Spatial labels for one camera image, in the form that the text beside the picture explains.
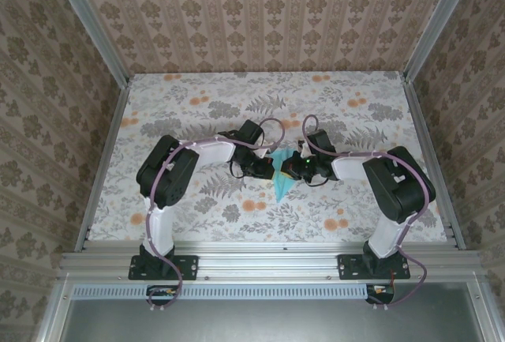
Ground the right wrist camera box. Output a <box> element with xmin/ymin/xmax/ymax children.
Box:
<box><xmin>296</xmin><ymin>130</ymin><xmax>337</xmax><ymax>157</ymax></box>

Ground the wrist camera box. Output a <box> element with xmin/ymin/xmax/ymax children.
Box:
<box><xmin>296</xmin><ymin>130</ymin><xmax>337</xmax><ymax>157</ymax></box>
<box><xmin>238</xmin><ymin>119</ymin><xmax>275</xmax><ymax>160</ymax></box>

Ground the floral table mat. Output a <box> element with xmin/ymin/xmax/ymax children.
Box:
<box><xmin>84</xmin><ymin>71</ymin><xmax>455</xmax><ymax>244</ymax></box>

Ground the light blue cloth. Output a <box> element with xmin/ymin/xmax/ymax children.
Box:
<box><xmin>267</xmin><ymin>148</ymin><xmax>301</xmax><ymax>204</ymax></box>

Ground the grey slotted cable duct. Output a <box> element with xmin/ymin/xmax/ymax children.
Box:
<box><xmin>72</xmin><ymin>282</ymin><xmax>370</xmax><ymax>300</ymax></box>

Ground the wide aluminium frame rail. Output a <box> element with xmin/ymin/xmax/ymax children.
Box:
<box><xmin>57</xmin><ymin>239</ymin><xmax>488</xmax><ymax>282</ymax></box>

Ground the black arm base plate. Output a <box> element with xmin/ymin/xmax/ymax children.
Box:
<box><xmin>128</xmin><ymin>254</ymin><xmax>199</xmax><ymax>280</ymax></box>
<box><xmin>338</xmin><ymin>253</ymin><xmax>411</xmax><ymax>280</ymax></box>

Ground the small black circuit board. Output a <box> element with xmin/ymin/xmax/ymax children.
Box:
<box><xmin>365</xmin><ymin>283</ymin><xmax>396</xmax><ymax>306</ymax></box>
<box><xmin>146</xmin><ymin>284</ymin><xmax>179</xmax><ymax>306</ymax></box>

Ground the aluminium corner post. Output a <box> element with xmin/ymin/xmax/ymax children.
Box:
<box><xmin>402</xmin><ymin>0</ymin><xmax>482</xmax><ymax>82</ymax></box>
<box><xmin>46</xmin><ymin>0</ymin><xmax>131</xmax><ymax>88</ymax></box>

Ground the grey metal sheet panel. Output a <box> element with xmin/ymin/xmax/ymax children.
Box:
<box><xmin>33</xmin><ymin>272</ymin><xmax>505</xmax><ymax>342</ymax></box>

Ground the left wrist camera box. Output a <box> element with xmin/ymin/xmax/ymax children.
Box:
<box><xmin>238</xmin><ymin>119</ymin><xmax>275</xmax><ymax>160</ymax></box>

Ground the aluminium side rail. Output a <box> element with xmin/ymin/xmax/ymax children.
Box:
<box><xmin>402</xmin><ymin>75</ymin><xmax>469</xmax><ymax>252</ymax></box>
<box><xmin>74</xmin><ymin>81</ymin><xmax>131</xmax><ymax>252</ymax></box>

